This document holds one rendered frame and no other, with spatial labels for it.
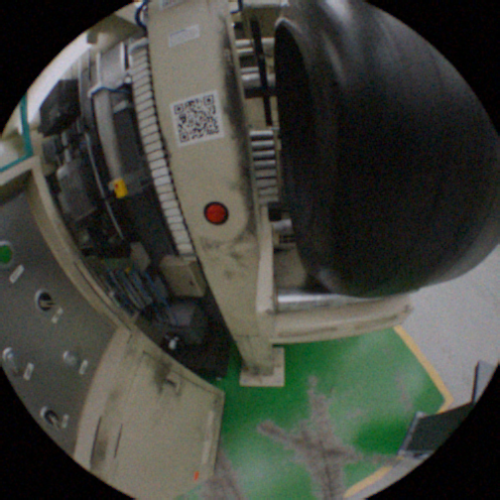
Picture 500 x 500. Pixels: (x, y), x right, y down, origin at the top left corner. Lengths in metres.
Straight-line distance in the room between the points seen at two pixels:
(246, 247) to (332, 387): 1.07
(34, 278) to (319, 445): 1.29
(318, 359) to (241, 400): 0.55
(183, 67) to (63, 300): 0.41
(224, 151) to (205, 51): 0.17
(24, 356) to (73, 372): 0.11
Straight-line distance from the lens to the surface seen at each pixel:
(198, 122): 0.28
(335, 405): 1.23
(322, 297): 0.34
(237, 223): 0.31
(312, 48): 0.17
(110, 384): 0.41
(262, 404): 1.18
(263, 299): 0.29
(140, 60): 0.39
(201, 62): 0.31
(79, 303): 0.39
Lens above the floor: 1.18
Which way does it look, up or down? 36 degrees down
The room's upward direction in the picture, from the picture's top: 9 degrees counter-clockwise
